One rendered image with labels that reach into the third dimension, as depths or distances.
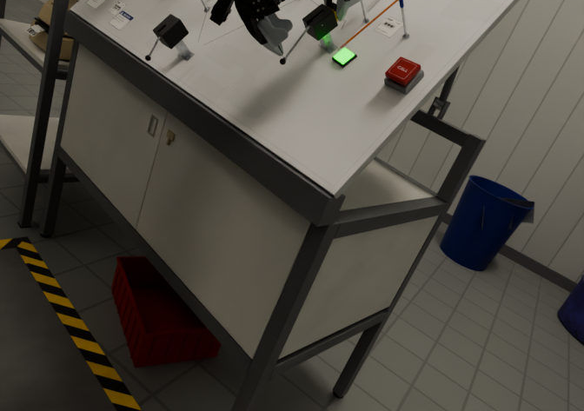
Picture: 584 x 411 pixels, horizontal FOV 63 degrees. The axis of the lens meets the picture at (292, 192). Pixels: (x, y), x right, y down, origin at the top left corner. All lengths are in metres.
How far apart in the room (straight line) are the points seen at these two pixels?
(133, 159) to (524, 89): 2.93
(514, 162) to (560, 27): 0.94
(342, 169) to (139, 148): 0.70
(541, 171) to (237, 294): 2.96
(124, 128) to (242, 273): 0.61
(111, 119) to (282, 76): 0.65
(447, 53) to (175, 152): 0.70
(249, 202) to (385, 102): 0.37
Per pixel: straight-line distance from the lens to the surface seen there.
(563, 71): 3.76
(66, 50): 1.94
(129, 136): 1.47
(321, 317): 1.18
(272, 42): 1.00
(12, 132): 2.34
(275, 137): 0.99
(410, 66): 0.98
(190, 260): 1.26
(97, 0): 1.71
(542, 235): 3.88
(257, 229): 1.06
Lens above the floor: 1.17
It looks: 22 degrees down
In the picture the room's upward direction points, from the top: 22 degrees clockwise
